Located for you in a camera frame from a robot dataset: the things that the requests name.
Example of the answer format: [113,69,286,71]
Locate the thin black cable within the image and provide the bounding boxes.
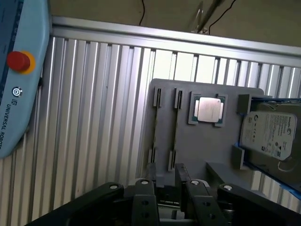
[139,0,146,25]
[208,0,237,32]

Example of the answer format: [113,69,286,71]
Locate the silver CPU chip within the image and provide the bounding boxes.
[193,95,225,123]

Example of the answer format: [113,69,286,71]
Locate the grey parts rack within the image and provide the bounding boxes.
[135,79,273,196]

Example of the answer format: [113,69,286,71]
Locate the light blue teach pendant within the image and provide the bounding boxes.
[0,0,53,159]

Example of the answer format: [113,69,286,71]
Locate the clear metal stand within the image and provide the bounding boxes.
[189,0,228,33]

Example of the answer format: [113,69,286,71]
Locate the silver labelled hard disk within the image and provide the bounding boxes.
[239,98,301,189]

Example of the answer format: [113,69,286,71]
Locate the aluminium table frame rail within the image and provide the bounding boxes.
[51,15,301,69]

